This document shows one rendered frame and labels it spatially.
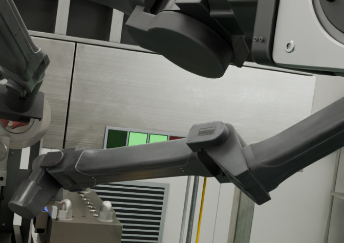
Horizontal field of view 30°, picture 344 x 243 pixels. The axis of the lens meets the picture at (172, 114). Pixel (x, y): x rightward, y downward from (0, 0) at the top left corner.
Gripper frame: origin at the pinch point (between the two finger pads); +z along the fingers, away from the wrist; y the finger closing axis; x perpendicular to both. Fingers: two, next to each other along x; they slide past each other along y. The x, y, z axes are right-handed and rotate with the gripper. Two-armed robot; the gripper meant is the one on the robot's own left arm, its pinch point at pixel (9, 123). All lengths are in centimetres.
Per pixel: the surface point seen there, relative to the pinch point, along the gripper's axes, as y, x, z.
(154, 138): 45, 20, 27
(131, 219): 122, 102, 251
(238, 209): 84, 14, 50
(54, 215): 13.6, -13.8, 12.9
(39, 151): 8.0, -1.9, 6.3
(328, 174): 261, 139, 213
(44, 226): 12.5, -15.0, 16.9
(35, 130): 6.0, 1.1, 2.8
